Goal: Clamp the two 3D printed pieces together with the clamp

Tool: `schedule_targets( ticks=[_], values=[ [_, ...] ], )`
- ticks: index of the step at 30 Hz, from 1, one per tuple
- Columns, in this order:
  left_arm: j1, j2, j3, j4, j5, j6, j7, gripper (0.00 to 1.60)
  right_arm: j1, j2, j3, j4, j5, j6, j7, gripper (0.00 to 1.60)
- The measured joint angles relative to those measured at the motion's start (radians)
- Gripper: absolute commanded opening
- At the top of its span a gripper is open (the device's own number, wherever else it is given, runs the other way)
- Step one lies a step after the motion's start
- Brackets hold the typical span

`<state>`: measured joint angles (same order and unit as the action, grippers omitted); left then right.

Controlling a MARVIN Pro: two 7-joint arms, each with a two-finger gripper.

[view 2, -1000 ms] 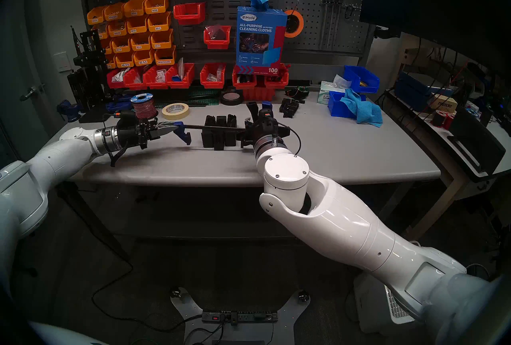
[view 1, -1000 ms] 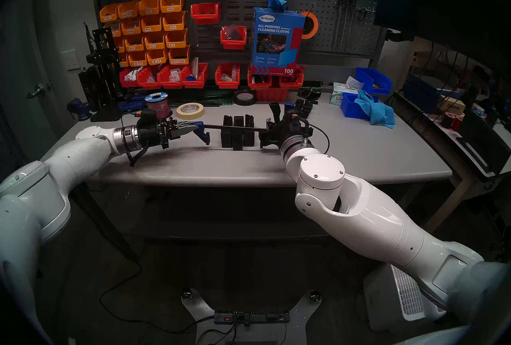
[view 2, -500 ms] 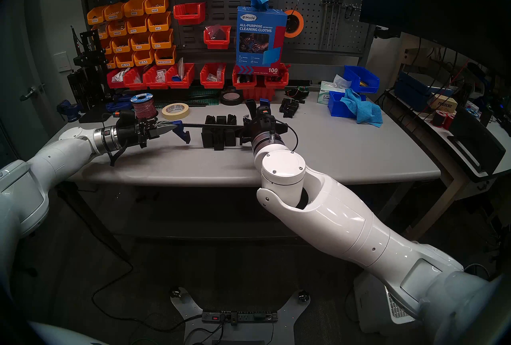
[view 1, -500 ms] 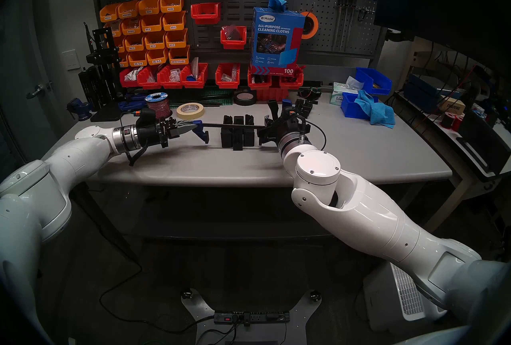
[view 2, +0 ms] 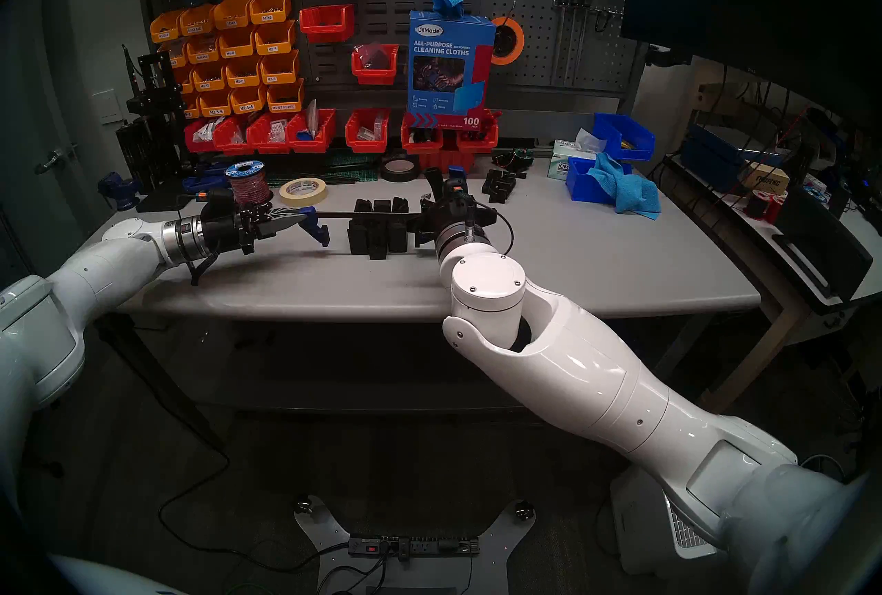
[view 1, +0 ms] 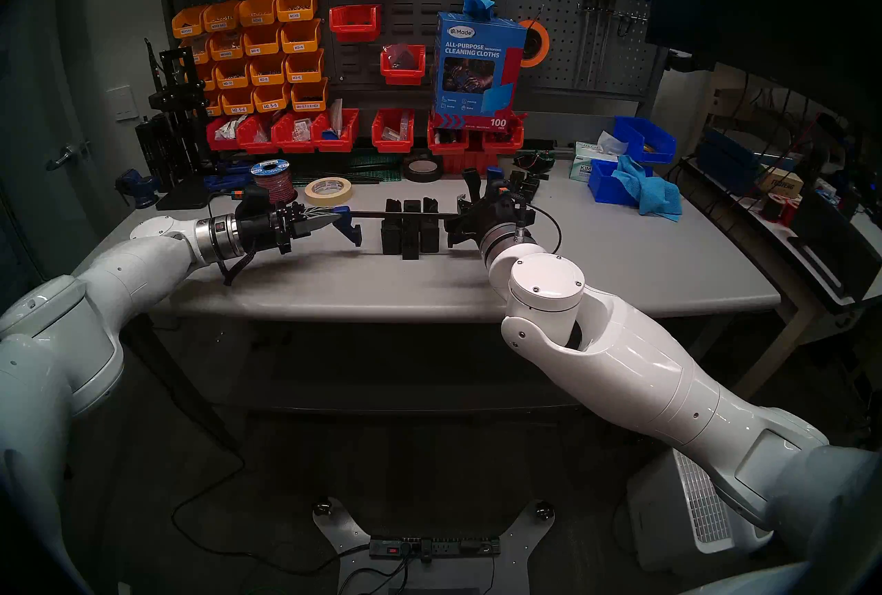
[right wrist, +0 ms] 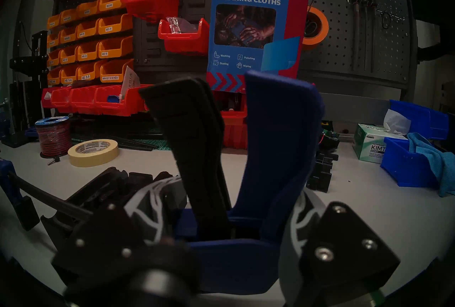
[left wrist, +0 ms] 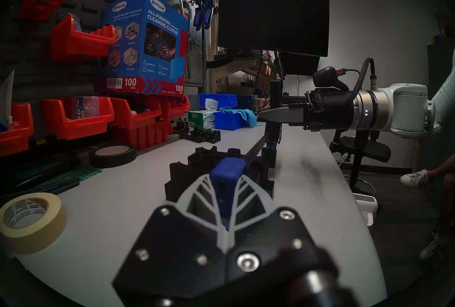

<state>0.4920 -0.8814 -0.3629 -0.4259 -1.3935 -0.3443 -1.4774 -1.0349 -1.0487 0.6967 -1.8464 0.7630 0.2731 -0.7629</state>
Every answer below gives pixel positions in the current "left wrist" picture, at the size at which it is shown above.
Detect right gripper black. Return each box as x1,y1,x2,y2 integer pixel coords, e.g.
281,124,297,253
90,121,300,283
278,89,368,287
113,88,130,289
258,88,356,132

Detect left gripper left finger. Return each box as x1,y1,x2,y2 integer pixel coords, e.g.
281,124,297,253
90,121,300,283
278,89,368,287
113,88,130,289
112,174,230,307

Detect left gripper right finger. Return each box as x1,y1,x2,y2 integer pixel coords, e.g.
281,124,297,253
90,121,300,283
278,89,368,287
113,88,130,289
227,175,338,276

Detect black 3D printed piece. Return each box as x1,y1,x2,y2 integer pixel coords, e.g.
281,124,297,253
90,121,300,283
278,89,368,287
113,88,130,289
187,146,267,170
165,162,275,204

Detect blue black bar clamp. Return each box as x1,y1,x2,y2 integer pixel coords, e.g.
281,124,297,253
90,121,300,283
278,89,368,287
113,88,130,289
210,79,285,230

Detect small black printed parts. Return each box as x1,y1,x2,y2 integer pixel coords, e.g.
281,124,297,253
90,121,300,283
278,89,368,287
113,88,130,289
185,128,221,144

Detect blue spring clamp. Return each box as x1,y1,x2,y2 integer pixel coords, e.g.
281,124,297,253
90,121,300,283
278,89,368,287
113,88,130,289
204,0,219,29
193,0,207,31

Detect small black screen panel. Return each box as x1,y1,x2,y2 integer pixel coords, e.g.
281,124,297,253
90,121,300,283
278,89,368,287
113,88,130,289
279,52,320,76

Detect blue microfiber cloth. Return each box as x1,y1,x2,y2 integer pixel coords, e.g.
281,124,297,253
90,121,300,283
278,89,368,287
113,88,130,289
220,106,262,128

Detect blue plastic storage bin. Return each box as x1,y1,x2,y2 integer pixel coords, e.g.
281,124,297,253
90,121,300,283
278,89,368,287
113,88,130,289
199,94,237,109
213,111,249,131

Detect black office chair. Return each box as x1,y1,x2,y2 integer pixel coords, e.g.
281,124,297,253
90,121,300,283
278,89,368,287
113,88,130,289
329,130,391,196

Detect green white tissue box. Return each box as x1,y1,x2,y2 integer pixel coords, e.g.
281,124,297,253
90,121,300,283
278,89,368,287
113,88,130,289
187,98,216,130

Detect large black monitor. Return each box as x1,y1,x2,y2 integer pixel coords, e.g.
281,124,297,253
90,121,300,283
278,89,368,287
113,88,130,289
218,0,330,57

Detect grey pegboard back panel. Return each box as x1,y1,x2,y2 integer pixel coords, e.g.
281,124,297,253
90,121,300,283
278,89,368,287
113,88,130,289
0,0,207,97

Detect black tape roll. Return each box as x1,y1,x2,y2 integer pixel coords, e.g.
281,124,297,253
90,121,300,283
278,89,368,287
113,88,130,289
89,145,137,169

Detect red nested bin stack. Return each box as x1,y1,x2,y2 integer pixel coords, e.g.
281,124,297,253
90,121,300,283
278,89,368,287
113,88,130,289
114,121,173,150

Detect green cutting mat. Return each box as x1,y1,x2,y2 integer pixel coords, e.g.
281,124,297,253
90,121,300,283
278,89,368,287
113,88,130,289
0,157,102,198

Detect cream masking tape roll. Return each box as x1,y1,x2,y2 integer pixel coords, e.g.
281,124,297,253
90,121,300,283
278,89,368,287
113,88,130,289
0,193,67,255

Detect white sneaker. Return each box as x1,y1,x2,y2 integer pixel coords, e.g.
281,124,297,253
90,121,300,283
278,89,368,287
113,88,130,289
419,233,448,260
400,169,429,189

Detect dark grey metal cabinet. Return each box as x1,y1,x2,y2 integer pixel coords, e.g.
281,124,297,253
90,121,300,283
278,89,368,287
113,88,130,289
427,41,455,97

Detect blue cleaning cloths box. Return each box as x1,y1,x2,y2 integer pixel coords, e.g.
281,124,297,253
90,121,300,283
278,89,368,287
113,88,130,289
94,0,189,97

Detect plain brown cardboard box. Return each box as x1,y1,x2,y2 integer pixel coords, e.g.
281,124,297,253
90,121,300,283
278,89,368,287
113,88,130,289
435,11,455,44

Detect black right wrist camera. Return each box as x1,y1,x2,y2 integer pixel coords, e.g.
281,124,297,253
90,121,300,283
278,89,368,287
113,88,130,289
313,66,350,92

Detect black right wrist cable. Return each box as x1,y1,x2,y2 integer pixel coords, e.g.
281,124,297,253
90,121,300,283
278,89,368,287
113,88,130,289
343,57,377,99

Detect black wired electronics module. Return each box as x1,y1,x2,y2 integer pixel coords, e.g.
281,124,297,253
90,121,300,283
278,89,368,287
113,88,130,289
174,118,191,137

